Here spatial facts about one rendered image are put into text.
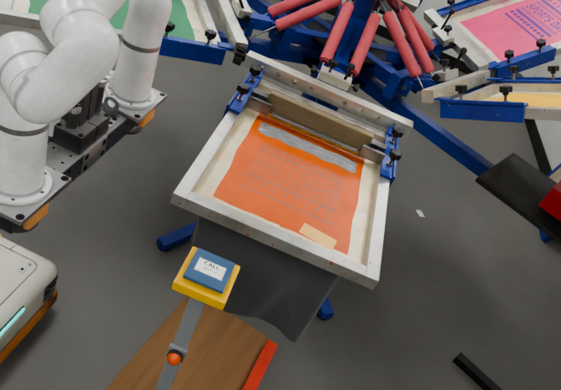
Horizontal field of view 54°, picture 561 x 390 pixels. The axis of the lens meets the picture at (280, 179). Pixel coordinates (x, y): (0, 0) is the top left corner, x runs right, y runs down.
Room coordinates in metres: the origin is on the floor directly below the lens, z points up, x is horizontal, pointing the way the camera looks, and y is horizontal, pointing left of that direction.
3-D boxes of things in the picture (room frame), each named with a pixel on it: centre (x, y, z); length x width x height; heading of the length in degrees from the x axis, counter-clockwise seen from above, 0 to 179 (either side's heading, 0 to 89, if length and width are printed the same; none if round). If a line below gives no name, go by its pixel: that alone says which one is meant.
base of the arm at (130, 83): (1.18, 0.46, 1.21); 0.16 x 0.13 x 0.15; 87
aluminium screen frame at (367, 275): (1.46, -0.04, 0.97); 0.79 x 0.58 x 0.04; 1
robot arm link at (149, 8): (1.19, 0.45, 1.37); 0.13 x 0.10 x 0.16; 36
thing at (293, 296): (1.17, -0.05, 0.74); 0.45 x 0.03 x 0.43; 91
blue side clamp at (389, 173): (1.71, -0.32, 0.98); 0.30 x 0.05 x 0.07; 1
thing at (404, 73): (2.52, -0.02, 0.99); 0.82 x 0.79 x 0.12; 1
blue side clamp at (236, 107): (1.70, 0.24, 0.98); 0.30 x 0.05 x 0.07; 1
